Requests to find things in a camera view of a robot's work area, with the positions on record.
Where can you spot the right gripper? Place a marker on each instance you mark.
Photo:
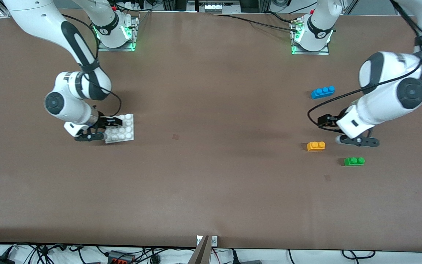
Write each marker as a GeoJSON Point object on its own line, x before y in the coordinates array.
{"type": "Point", "coordinates": [103, 121]}

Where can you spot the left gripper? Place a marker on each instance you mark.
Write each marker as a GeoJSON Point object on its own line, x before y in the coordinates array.
{"type": "Point", "coordinates": [331, 120]}

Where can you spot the white studded base plate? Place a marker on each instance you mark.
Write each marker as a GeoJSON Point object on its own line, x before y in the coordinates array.
{"type": "Point", "coordinates": [125, 132]}

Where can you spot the yellow two-stud block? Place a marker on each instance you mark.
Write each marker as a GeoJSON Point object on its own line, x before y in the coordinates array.
{"type": "Point", "coordinates": [316, 146]}

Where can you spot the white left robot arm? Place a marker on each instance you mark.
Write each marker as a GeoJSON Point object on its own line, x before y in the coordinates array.
{"type": "Point", "coordinates": [379, 102]}

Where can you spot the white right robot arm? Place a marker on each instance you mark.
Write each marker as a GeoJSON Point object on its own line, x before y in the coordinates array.
{"type": "Point", "coordinates": [31, 18]}

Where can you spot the blue three-stud block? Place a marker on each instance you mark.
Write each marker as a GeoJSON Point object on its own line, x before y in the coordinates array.
{"type": "Point", "coordinates": [322, 92]}

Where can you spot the green two-stud block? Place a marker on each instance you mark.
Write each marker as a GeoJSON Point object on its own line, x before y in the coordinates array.
{"type": "Point", "coordinates": [354, 161]}

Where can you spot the black plug block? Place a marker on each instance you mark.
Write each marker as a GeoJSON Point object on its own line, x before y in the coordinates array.
{"type": "Point", "coordinates": [245, 261]}

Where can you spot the large table cover sheet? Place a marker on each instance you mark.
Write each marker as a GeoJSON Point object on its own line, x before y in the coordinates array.
{"type": "Point", "coordinates": [211, 190]}

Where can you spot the black box with orange levers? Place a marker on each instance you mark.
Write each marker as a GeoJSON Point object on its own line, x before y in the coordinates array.
{"type": "Point", "coordinates": [121, 257]}

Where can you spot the white power strip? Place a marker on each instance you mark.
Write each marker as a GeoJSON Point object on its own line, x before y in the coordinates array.
{"type": "Point", "coordinates": [218, 6]}

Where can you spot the small white pole bracket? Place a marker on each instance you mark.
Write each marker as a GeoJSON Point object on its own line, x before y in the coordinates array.
{"type": "Point", "coordinates": [199, 240]}
{"type": "Point", "coordinates": [214, 240]}

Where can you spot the grey camera mounting pole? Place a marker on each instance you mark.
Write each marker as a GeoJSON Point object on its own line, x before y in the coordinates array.
{"type": "Point", "coordinates": [200, 253]}

